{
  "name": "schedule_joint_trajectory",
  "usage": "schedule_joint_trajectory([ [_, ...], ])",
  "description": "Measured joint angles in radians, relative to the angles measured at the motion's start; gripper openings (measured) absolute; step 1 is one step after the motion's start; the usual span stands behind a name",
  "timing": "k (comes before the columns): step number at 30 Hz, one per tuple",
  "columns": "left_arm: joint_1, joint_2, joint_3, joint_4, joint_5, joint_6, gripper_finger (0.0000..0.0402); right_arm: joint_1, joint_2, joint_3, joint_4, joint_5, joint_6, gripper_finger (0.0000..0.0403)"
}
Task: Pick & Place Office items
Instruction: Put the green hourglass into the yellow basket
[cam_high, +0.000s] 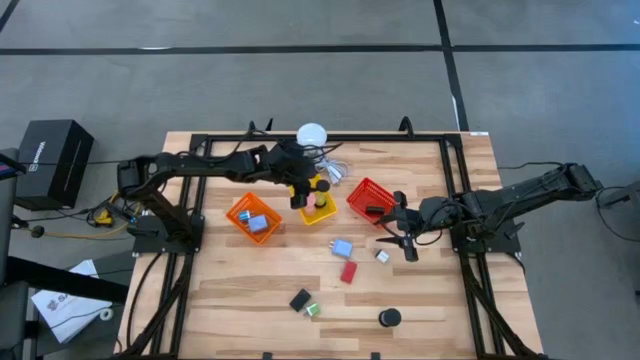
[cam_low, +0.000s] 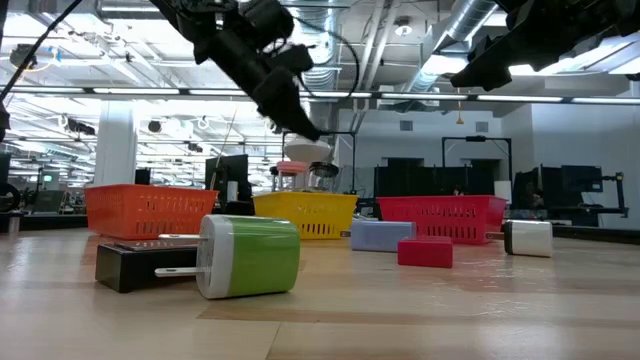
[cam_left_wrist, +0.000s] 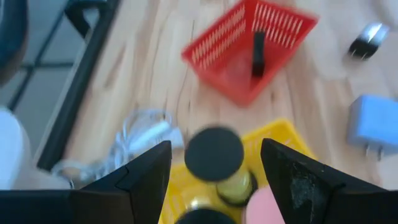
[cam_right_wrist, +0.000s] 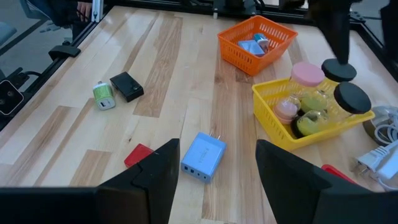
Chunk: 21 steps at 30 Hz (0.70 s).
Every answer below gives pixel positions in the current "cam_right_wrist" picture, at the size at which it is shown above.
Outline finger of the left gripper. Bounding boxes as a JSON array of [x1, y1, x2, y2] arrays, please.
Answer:
[[306, 0, 352, 65], [379, 1, 398, 62]]

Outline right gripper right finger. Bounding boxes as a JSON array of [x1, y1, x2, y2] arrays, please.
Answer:
[[254, 139, 332, 224]]

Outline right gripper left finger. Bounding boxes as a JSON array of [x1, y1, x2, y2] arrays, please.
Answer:
[[96, 138, 181, 224]]

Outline red box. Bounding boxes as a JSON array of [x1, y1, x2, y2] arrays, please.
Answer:
[[124, 142, 155, 169]]

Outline pink capped hourglass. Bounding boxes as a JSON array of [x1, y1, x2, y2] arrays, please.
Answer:
[[272, 60, 326, 126]]

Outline light blue wall charger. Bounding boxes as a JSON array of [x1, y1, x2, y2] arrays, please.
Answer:
[[180, 131, 228, 184], [237, 39, 266, 58]]

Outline teal small charger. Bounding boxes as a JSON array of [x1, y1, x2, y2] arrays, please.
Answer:
[[252, 32, 270, 53]]

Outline black rectangular box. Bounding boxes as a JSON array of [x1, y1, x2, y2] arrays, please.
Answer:
[[109, 71, 145, 103]]

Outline green white small charger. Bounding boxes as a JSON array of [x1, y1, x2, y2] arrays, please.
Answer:
[[92, 80, 117, 111]]

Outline yellow plastic basket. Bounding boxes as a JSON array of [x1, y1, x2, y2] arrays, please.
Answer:
[[251, 76, 376, 152]]

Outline orange plastic basket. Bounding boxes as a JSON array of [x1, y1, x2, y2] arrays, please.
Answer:
[[216, 14, 299, 77]]

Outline black table clamp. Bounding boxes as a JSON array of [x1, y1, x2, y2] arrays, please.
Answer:
[[48, 44, 82, 62]]

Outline person's hand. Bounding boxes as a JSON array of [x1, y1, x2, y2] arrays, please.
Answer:
[[76, 1, 93, 22]]

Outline person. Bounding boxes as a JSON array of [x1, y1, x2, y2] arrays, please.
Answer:
[[46, 0, 94, 30]]

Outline white lamp cable with plug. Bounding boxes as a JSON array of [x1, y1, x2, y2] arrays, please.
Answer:
[[354, 113, 398, 191]]

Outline black table-level camera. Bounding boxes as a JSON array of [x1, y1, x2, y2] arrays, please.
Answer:
[[0, 78, 25, 117]]

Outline silver aluminium post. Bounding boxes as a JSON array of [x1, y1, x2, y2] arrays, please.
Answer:
[[91, 0, 104, 23]]

